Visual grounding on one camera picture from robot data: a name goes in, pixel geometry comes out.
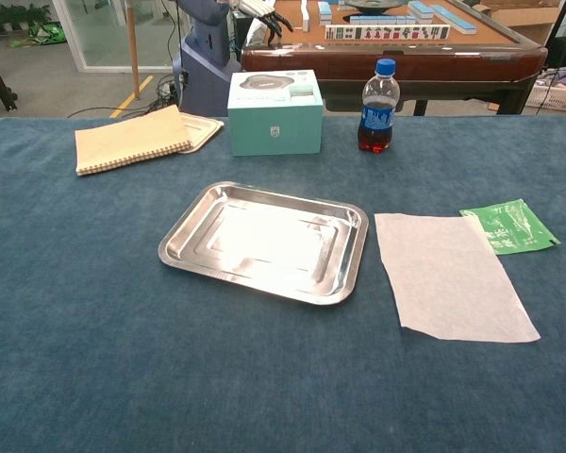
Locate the blue background robot body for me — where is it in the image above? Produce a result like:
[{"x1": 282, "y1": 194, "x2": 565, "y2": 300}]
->
[{"x1": 172, "y1": 0, "x2": 242, "y2": 117}]

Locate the tan spiral notebook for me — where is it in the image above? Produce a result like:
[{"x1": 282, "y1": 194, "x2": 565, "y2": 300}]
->
[{"x1": 74, "y1": 104, "x2": 192, "y2": 177}]

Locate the white plastic basket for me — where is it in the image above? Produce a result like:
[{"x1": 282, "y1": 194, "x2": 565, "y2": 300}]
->
[{"x1": 523, "y1": 78, "x2": 566, "y2": 115}]

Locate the face-up mahjong tile row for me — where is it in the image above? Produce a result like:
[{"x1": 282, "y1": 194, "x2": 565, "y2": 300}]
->
[{"x1": 325, "y1": 24, "x2": 452, "y2": 42}]

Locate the teal product box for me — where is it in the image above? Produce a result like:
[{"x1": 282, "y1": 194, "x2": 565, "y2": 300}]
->
[{"x1": 226, "y1": 70, "x2": 325, "y2": 158}]

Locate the black stand leg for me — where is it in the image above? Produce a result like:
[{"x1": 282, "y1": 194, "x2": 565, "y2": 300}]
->
[{"x1": 0, "y1": 37, "x2": 19, "y2": 112}]

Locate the black floor cable bundle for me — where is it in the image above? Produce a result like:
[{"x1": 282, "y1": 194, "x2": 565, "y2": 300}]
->
[{"x1": 65, "y1": 74, "x2": 186, "y2": 120}]

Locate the cola bottle blue cap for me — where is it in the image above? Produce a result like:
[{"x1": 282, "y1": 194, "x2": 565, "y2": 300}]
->
[{"x1": 357, "y1": 58, "x2": 401, "y2": 153}]

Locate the black background robot hand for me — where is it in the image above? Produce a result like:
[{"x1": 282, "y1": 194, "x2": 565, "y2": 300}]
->
[{"x1": 257, "y1": 11, "x2": 294, "y2": 48}]

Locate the brown mahjong table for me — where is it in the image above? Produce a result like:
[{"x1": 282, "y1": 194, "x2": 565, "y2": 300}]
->
[{"x1": 240, "y1": 0, "x2": 548, "y2": 117}]

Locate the wooden pole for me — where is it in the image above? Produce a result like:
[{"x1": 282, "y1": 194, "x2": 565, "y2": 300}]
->
[{"x1": 125, "y1": 0, "x2": 142, "y2": 100}]

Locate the cream plastic lid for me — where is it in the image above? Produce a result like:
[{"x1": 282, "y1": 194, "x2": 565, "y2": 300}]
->
[{"x1": 177, "y1": 111, "x2": 225, "y2": 156}]

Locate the silver metal tray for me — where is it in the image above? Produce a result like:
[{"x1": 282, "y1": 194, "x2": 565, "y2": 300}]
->
[{"x1": 158, "y1": 181, "x2": 370, "y2": 307}]

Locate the blue felt table cover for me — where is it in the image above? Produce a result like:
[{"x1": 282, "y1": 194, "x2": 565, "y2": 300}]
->
[{"x1": 0, "y1": 115, "x2": 566, "y2": 453}]

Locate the green bag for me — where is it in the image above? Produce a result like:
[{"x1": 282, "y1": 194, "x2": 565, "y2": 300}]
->
[{"x1": 26, "y1": 22, "x2": 68, "y2": 46}]

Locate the green sachet packet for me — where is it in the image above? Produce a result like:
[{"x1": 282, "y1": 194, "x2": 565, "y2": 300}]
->
[{"x1": 458, "y1": 198, "x2": 562, "y2": 257}]

